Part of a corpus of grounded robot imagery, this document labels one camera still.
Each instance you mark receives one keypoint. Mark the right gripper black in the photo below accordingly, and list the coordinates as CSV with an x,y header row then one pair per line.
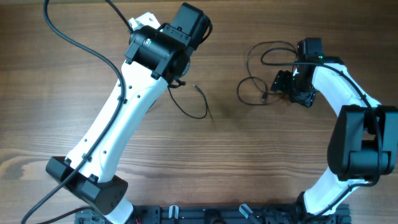
x,y
281,84

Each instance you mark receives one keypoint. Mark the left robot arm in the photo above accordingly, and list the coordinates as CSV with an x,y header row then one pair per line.
x,y
157,58

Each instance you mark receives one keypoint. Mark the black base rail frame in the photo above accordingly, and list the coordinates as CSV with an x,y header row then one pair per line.
x,y
281,213

